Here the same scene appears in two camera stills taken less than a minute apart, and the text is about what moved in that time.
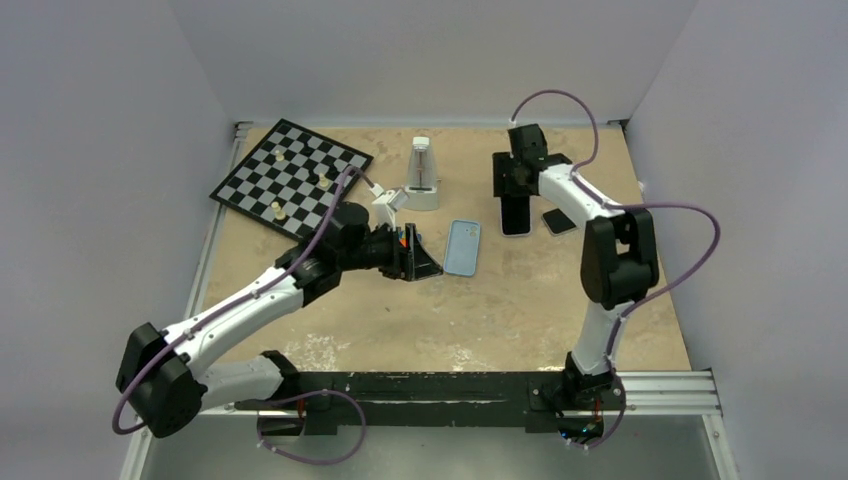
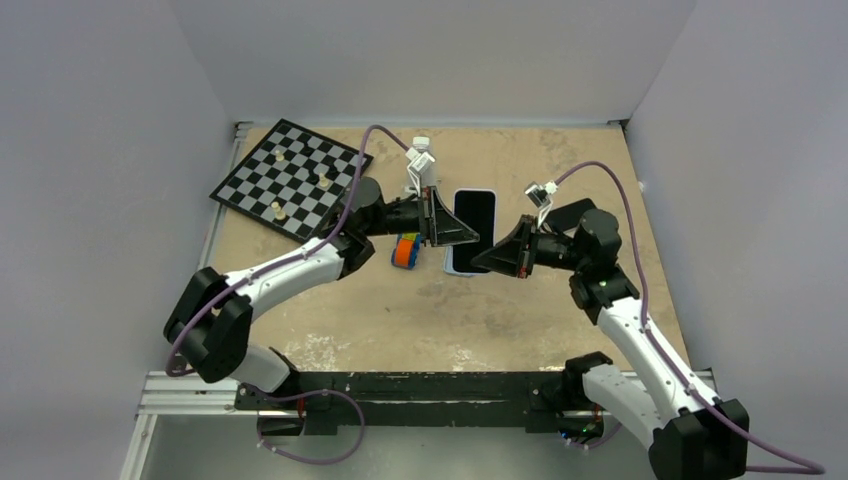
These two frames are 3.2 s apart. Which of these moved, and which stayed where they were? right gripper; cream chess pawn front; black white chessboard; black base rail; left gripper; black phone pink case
Moved: black phone pink case; right gripper; left gripper
Stayed: cream chess pawn front; black white chessboard; black base rail
